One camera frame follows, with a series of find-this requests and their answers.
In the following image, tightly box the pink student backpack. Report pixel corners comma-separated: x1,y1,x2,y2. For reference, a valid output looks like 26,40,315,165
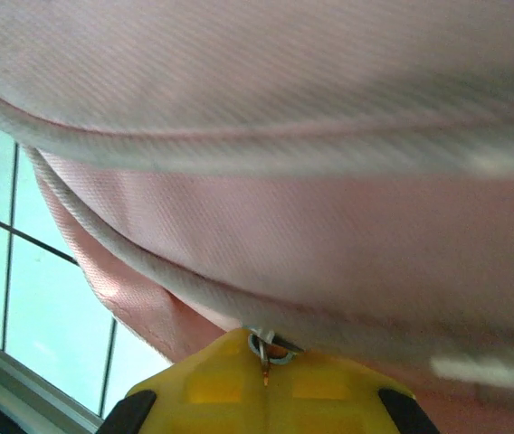
0,0,514,434

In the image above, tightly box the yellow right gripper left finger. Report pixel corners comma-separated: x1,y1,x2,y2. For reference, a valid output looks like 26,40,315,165
102,327,270,434

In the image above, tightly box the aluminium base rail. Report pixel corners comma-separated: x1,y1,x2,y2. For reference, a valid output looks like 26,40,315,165
0,327,104,434

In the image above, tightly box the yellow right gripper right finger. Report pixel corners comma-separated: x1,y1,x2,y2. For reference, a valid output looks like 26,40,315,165
266,350,439,434

